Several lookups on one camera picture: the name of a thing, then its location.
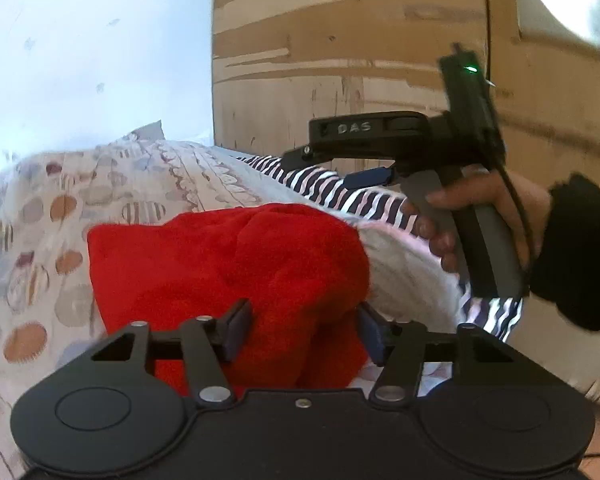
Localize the red knitted garment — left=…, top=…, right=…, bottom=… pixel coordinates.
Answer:
left=87, top=204, right=370, bottom=393

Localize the right hand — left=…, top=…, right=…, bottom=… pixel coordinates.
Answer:
left=402, top=166, right=552, bottom=273

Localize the wooden wardrobe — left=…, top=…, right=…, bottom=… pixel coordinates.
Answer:
left=212, top=0, right=600, bottom=186

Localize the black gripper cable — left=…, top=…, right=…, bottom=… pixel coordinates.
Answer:
left=497, top=159, right=540, bottom=272

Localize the patchwork patterned bedspread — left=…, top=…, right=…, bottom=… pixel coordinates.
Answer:
left=0, top=120, right=462, bottom=480

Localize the black sleeved right forearm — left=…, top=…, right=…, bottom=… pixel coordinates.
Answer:
left=531, top=174, right=600, bottom=333

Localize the striped black white cloth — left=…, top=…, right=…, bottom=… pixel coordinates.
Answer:
left=230, top=154, right=522, bottom=341

